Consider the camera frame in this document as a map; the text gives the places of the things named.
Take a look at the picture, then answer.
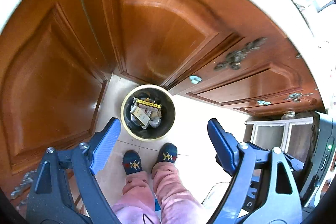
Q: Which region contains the cream round trash bin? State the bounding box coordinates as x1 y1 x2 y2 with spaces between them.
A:
121 85 175 141

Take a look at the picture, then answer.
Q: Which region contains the left blue patterned slipper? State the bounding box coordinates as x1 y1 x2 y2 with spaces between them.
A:
122 150 142 175

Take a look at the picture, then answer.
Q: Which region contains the white shelf unit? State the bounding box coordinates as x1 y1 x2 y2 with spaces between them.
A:
245 117 313 162

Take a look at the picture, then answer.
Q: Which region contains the right pink trouser leg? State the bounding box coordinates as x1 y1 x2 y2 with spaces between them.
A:
151 162 207 224

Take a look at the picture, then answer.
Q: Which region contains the wooden corner cabinet door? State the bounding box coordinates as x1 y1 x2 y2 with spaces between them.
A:
1 0 109 173

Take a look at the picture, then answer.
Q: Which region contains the wooden drawer front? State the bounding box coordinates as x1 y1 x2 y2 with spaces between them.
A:
168 21 325 116

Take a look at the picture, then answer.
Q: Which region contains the ornate metal cabinet handle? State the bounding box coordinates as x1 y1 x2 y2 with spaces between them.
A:
214 37 268 72

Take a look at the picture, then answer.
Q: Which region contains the pink trouser leg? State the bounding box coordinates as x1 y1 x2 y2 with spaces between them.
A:
151 162 207 224
112 171 161 223

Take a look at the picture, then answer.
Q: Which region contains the right blue patterned slipper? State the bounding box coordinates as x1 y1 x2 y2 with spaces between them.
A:
151 143 178 173

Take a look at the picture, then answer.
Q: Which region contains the left pink trouser leg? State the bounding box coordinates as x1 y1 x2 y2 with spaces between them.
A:
112 171 161 223

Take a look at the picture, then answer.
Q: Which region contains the blue patterned slipper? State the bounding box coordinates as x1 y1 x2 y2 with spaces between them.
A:
151 143 178 173
122 150 142 175

